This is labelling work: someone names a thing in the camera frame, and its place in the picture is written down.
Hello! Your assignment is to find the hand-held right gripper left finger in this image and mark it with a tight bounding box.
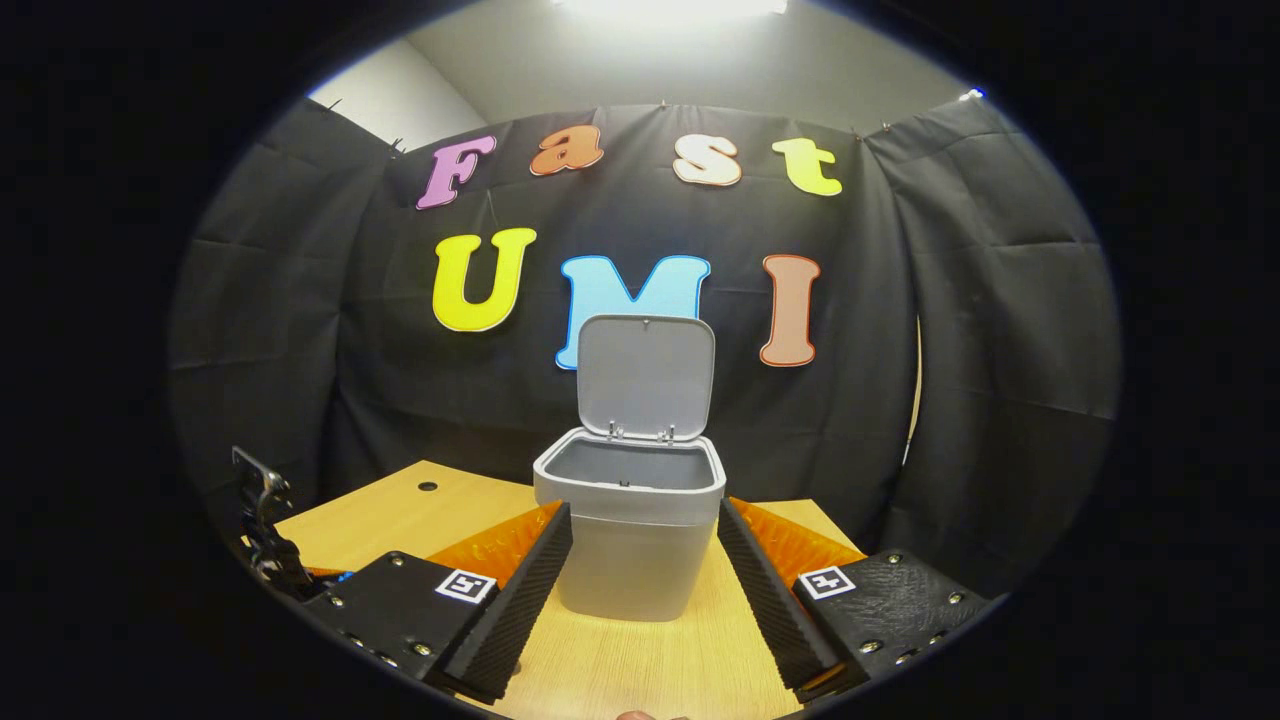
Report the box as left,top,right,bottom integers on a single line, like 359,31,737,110
303,500,575,706

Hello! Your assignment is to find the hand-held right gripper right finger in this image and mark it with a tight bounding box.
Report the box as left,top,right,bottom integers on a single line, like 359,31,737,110
716,496,993,704

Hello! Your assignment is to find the white desktop garbage bin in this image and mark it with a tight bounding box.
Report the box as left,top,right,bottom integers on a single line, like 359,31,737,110
532,313,728,623

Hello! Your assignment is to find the wooden desktop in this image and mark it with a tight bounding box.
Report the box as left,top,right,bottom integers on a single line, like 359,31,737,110
245,460,866,720

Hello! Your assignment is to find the black backdrop cloth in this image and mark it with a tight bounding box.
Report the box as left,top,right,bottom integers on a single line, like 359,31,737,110
168,95,1121,601

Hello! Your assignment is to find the large ceiling light panel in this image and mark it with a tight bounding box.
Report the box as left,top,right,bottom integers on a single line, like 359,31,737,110
550,0,791,27

